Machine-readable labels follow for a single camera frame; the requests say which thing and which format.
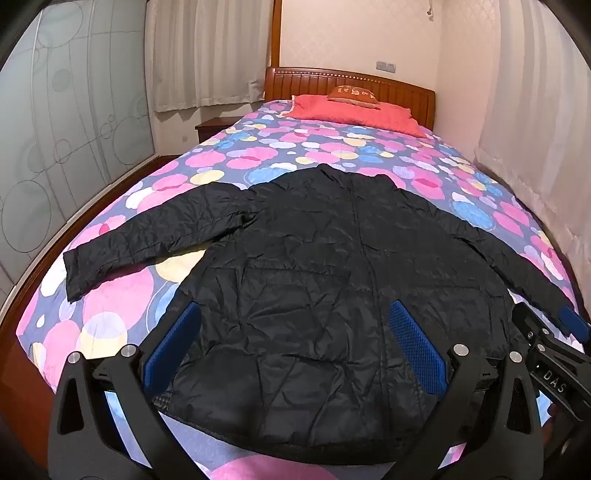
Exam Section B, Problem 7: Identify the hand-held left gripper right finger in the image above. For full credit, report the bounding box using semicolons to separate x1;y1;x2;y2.
389;300;546;480

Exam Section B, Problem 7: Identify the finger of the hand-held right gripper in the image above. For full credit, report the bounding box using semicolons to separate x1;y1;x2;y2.
556;305;591;344
512;301;561;357

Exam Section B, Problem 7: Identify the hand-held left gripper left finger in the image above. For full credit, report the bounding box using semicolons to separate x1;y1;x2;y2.
46;302;201;480

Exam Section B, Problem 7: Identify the black quilted jacket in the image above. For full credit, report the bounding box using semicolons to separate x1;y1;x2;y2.
62;164;578;464

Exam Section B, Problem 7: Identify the long cream curtain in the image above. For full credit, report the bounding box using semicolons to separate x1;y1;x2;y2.
475;0;591;315

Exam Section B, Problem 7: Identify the bed with colourful dotted sheet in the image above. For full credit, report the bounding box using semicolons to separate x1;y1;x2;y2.
16;98;591;480

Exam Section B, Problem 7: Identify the wooden nightstand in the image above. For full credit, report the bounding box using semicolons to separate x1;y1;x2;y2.
195;116;241;144

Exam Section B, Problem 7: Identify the frosted circle-pattern wardrobe door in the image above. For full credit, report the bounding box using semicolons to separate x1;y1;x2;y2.
0;0;155;296

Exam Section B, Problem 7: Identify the red pillow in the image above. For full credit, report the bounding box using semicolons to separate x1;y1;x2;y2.
290;93;426;138

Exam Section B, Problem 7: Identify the orange embroidered cushion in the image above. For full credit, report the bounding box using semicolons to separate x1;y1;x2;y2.
327;84;380;108

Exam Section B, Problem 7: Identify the wooden headboard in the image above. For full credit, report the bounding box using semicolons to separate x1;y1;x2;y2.
0;67;436;467

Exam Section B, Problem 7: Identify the short cream curtain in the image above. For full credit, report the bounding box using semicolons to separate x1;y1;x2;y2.
145;0;275;114

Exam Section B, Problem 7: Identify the vertical wooden post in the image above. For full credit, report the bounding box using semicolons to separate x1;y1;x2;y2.
271;0;283;70

